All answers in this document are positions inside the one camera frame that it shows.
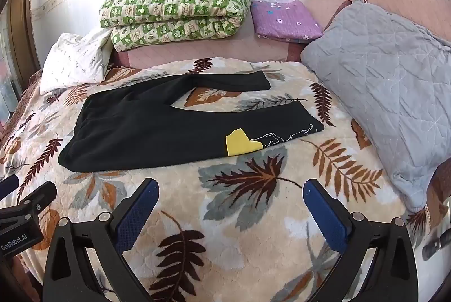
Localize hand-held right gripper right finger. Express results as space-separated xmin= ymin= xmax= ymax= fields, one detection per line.
xmin=303 ymin=178 xmax=419 ymax=302

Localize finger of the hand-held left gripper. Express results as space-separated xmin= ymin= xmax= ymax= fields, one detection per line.
xmin=15 ymin=181 xmax=58 ymax=217
xmin=0 ymin=175 xmax=20 ymax=199

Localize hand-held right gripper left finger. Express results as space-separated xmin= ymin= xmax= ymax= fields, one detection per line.
xmin=42 ymin=178 xmax=160 ymax=302

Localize black pants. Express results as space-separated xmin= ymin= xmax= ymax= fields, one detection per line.
xmin=58 ymin=70 xmax=325 ymax=173

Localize leaf print blanket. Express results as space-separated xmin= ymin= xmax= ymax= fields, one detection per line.
xmin=0 ymin=57 xmax=451 ymax=302

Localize white leaf print pillow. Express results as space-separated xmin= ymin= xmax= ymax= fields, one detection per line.
xmin=39 ymin=28 xmax=113 ymax=95

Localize grey quilted pillow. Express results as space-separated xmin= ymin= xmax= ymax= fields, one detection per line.
xmin=300 ymin=0 xmax=451 ymax=213

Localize purple floral folded cloth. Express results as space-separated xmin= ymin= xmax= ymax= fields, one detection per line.
xmin=250 ymin=0 xmax=324 ymax=43

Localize green checkered quilt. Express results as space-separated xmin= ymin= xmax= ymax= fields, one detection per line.
xmin=99 ymin=0 xmax=252 ymax=52

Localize wooden window frame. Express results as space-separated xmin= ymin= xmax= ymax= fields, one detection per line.
xmin=7 ymin=0 xmax=41 ymax=84

